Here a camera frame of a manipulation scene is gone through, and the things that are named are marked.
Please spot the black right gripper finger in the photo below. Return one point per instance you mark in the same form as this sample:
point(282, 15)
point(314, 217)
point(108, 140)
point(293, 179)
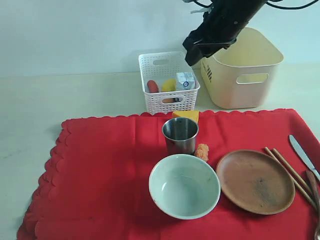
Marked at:
point(198, 42)
point(195, 52)

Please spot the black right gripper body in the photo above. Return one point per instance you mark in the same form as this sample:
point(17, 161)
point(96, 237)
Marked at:
point(220, 30)

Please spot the white blue milk carton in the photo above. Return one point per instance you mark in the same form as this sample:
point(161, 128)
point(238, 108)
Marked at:
point(185, 81)

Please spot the yellow round fruit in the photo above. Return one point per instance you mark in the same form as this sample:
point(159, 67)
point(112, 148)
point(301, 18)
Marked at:
point(169, 85)

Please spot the red sausage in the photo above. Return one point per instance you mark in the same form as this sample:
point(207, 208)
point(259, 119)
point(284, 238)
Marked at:
point(152, 87)

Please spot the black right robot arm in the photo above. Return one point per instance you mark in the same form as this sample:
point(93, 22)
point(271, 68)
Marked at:
point(241, 8)

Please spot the white woven plastic basket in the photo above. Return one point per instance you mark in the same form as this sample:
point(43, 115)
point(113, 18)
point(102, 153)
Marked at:
point(160, 67)

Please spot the cream plastic bin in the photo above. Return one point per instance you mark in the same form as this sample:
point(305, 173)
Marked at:
point(240, 77)

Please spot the orange cheese wedge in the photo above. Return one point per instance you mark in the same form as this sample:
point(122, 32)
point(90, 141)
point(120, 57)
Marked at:
point(190, 114)

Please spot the stainless steel cup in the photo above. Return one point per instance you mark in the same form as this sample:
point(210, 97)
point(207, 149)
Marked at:
point(180, 135)

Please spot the orange fried nugget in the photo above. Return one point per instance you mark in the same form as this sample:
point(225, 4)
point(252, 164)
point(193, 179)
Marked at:
point(202, 152)

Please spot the wooden chopstick left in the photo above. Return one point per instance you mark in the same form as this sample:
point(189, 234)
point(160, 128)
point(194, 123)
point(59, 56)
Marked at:
point(296, 184)

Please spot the pale green bowl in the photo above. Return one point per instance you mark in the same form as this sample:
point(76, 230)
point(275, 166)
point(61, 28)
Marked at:
point(184, 187)

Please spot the silver table knife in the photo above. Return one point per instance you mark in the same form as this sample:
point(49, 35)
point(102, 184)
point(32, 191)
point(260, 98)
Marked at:
point(303, 156)

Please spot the brown oval plate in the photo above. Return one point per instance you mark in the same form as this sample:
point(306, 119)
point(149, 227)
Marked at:
point(255, 182)

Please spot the red scalloped table cloth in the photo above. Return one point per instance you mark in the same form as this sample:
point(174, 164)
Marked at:
point(95, 184)

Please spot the wooden handled spoon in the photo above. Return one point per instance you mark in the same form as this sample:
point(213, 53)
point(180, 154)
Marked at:
point(316, 195)

